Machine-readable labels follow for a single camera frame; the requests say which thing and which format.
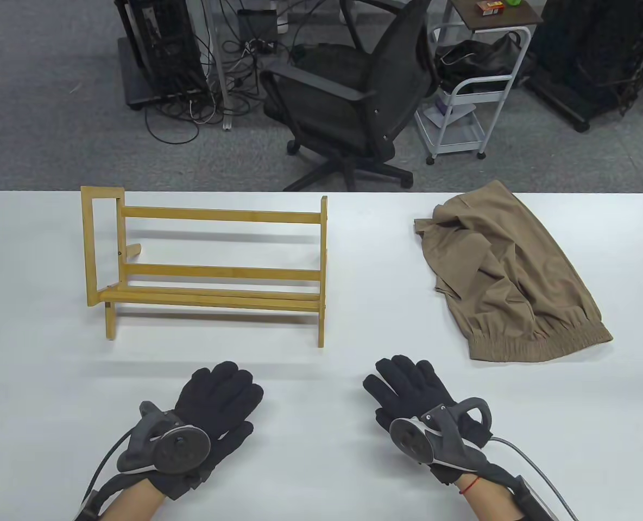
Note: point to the person's left hand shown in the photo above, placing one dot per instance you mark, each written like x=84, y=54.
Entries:
x=218, y=396

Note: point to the wooden book rack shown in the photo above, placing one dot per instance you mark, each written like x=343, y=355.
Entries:
x=218, y=216

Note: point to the grey round hand tracker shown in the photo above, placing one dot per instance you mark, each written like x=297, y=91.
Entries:
x=414, y=439
x=180, y=448

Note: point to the small red box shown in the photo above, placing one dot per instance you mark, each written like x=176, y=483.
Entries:
x=490, y=7

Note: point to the black bag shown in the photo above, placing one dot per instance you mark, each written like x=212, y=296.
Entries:
x=479, y=57

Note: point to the person's left forearm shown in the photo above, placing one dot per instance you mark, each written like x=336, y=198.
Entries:
x=131, y=504

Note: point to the purple and white packet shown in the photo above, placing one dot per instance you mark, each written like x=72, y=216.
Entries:
x=442, y=111

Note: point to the person's right hand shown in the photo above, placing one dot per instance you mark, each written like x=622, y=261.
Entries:
x=403, y=385

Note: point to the white cart with brown top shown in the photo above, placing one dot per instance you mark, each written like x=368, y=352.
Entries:
x=503, y=20

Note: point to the black equipment rack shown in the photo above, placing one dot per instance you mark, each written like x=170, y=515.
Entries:
x=582, y=49

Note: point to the black flat box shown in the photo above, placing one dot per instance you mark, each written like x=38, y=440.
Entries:
x=256, y=24

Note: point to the brown shorts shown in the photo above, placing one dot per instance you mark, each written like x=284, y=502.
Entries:
x=506, y=282

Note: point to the black office chair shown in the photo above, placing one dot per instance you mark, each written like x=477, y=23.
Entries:
x=392, y=70

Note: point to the white metal desk leg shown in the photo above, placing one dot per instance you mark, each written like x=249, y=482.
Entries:
x=221, y=65

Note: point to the black computer rack on wheels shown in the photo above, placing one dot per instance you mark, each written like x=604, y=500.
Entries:
x=158, y=43

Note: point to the person's right forearm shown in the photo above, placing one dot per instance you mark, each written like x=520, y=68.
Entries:
x=490, y=504

